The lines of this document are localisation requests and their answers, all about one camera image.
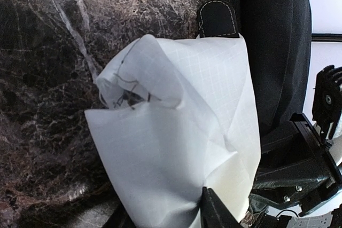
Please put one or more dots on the white fabric pouch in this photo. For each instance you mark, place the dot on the white fabric pouch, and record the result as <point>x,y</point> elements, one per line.
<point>180,115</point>

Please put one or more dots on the black student bag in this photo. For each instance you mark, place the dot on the black student bag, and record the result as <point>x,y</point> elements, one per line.
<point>268,46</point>

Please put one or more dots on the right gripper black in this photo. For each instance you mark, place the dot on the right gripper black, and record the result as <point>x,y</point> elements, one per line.
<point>296,168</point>

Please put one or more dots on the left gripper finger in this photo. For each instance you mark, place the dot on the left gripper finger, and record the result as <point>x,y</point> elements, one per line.
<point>214,213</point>

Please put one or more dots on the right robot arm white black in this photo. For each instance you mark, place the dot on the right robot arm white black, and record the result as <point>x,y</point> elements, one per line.
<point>290,217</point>

